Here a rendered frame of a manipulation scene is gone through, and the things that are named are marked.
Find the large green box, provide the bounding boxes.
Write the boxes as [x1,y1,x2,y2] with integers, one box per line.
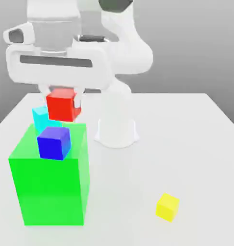
[8,123,90,226]

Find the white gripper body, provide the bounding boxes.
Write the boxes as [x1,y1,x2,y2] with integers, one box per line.
[5,41,116,91]

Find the small red cube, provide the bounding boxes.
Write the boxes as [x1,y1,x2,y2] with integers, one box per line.
[46,87,82,123]

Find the small blue cube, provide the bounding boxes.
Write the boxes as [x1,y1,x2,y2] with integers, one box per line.
[37,126,72,161]

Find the small cyan cube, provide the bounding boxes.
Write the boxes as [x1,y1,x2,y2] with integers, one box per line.
[32,105,63,135]

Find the small yellow cube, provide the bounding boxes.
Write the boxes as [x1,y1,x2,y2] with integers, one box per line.
[155,193,180,223]

